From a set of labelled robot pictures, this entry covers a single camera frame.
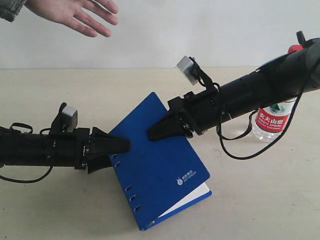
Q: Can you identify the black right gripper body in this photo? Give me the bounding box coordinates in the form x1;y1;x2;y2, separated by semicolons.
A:
166;86;225;137

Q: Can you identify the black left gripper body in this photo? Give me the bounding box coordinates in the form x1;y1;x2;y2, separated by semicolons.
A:
49;127;91;170

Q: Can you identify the blue ring-binder notebook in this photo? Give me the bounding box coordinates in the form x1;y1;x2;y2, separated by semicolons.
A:
110;92;212;231

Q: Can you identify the clear water bottle red label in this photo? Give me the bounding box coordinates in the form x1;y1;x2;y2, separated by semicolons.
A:
251;43;305;143

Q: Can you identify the grey knitted sleeve forearm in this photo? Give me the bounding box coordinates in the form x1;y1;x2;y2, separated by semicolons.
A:
0;0;27;23

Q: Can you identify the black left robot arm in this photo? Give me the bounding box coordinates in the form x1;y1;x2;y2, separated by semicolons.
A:
0;127;131;174

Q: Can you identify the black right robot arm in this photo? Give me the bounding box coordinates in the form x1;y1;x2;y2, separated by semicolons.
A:
146;38;320;141

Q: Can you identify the person's open bare hand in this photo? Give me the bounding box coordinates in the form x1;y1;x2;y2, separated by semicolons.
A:
24;0;120;38

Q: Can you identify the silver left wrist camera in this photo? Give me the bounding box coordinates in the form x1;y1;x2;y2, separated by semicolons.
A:
61;102;78;132

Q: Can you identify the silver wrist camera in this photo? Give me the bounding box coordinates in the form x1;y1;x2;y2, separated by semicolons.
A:
176;55;199;86
61;102;78;132

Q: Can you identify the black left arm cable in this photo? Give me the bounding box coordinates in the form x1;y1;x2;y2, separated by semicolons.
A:
0;121;55;184

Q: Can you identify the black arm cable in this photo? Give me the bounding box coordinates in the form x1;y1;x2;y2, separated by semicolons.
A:
216;49;320;160
0;121;55;184

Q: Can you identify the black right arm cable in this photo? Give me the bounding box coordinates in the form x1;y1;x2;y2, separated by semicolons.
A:
216;49;320;160

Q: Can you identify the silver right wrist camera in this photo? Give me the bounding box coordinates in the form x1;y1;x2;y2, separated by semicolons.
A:
176;55;199;86

